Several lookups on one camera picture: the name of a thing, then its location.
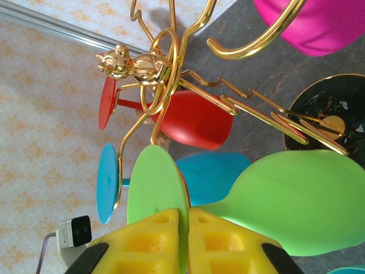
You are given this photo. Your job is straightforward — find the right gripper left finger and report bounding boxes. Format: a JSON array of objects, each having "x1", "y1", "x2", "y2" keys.
[{"x1": 65, "y1": 207, "x2": 180, "y2": 274}]

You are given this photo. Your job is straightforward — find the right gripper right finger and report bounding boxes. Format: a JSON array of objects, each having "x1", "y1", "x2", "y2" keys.
[{"x1": 188, "y1": 207, "x2": 305, "y2": 274}]

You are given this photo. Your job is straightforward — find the blue wine glass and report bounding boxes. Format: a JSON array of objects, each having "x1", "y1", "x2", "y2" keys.
[{"x1": 96, "y1": 143, "x2": 252, "y2": 225}]

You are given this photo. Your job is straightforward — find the green wine glass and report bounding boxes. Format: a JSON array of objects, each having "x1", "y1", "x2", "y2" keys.
[{"x1": 127, "y1": 144, "x2": 365, "y2": 256}]

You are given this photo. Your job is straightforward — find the teal wine glass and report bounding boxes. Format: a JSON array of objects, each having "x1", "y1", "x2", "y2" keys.
[{"x1": 327, "y1": 266, "x2": 365, "y2": 274}]

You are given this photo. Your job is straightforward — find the red wine glass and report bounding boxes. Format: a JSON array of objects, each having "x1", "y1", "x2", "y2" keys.
[{"x1": 98, "y1": 74, "x2": 233, "y2": 151}]

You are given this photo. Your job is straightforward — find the gold wire wine glass rack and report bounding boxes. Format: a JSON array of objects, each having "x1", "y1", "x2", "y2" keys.
[{"x1": 95, "y1": 0, "x2": 365, "y2": 211}]

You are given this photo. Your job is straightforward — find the magenta wine glass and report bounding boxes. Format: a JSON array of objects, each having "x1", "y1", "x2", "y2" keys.
[{"x1": 253, "y1": 0, "x2": 365, "y2": 57}]

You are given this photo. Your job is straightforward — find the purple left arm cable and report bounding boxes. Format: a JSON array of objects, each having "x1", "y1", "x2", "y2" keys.
[{"x1": 35, "y1": 232, "x2": 59, "y2": 274}]

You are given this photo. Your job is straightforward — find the aluminium frame post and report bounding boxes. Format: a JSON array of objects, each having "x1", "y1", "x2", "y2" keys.
[{"x1": 0, "y1": 5, "x2": 149, "y2": 55}]

